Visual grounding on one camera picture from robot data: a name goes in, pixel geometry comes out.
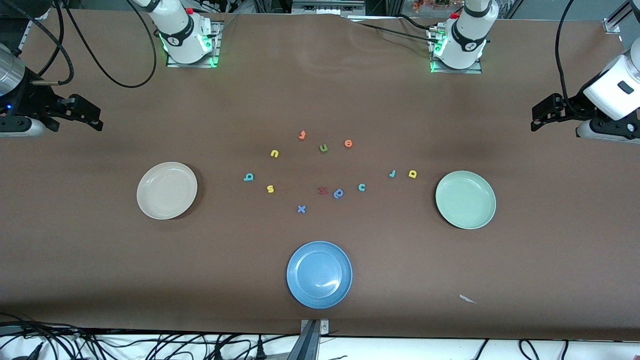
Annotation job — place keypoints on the dried orange plant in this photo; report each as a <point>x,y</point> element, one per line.
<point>430,4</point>

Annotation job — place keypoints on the grey aluminium post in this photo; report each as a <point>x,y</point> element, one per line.
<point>305,345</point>

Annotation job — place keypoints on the silver metal bracket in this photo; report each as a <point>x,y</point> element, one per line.
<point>324,327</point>

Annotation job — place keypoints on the aluminium corner profile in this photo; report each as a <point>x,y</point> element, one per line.
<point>616,20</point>

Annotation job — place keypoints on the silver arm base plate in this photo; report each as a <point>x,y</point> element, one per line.
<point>216,45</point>
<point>455,71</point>

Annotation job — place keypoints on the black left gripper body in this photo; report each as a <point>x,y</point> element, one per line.
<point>573,104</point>

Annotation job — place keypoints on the black plug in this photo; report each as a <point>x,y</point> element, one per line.
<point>217,353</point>
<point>260,351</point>

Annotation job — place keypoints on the silver metal device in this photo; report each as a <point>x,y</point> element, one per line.
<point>325,7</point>

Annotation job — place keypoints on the brown table cover mat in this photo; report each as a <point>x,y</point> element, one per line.
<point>100,250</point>

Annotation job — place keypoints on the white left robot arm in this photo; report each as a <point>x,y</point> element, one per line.
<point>467,40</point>

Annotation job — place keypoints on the blue foam letter a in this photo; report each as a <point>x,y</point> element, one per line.
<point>338,193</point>

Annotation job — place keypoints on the blue round plate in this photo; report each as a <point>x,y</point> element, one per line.
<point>319,275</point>

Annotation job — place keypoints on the green round plate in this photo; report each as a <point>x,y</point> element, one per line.
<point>465,200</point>

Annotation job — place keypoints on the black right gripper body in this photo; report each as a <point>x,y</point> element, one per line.
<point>31,101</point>

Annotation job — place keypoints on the white paper scrap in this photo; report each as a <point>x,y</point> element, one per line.
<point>467,299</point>

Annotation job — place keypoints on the beige round plate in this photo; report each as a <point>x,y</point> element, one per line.
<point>167,190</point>

